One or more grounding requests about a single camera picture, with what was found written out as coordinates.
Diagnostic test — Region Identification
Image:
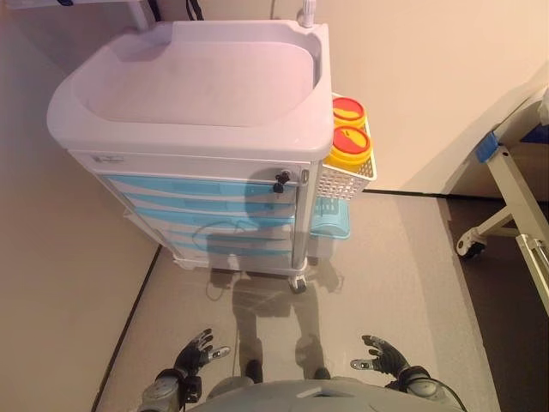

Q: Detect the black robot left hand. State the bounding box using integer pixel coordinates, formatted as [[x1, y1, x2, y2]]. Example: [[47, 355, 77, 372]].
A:
[[173, 328, 232, 381]]

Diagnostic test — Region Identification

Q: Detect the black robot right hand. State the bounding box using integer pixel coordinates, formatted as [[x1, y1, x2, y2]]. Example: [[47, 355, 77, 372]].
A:
[[350, 334, 408, 383]]

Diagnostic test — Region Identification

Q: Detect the silver robot left leg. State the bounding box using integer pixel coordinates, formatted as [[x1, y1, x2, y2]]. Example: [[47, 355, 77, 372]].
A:
[[208, 359, 263, 394]]

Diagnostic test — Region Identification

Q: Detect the grey robot torso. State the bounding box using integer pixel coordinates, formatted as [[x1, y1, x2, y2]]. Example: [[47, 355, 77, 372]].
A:
[[188, 375, 434, 412]]

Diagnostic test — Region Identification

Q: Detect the translucent white waste bin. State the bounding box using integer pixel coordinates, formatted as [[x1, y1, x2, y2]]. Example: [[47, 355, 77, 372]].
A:
[[308, 233, 334, 258]]

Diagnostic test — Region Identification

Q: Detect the bed caster wheel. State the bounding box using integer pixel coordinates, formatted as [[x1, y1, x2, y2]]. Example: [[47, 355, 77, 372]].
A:
[[456, 239, 488, 259]]

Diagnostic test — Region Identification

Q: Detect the light blue waste bin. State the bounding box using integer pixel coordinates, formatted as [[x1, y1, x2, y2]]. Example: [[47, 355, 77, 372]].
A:
[[309, 196, 352, 239]]

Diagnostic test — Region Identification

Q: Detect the white perforated side basket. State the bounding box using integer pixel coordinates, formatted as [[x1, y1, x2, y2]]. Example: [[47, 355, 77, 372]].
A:
[[316, 92, 378, 199]]

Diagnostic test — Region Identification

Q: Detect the black cart lock key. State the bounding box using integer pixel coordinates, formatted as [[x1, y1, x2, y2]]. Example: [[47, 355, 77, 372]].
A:
[[273, 170, 293, 193]]

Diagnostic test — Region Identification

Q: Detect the yellow sharps container red lid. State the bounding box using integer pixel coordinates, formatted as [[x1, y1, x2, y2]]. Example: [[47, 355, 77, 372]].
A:
[[332, 96, 368, 129], [328, 124, 372, 167]]

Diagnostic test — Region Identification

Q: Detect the white medical cart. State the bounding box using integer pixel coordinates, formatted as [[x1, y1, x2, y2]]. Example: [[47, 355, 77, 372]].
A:
[[45, 19, 334, 293]]

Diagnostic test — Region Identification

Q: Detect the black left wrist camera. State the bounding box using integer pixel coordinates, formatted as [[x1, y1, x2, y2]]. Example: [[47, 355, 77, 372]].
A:
[[184, 376, 202, 403]]

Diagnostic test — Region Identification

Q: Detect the white hospital bed frame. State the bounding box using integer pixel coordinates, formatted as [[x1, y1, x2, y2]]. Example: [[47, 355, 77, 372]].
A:
[[456, 85, 549, 310]]

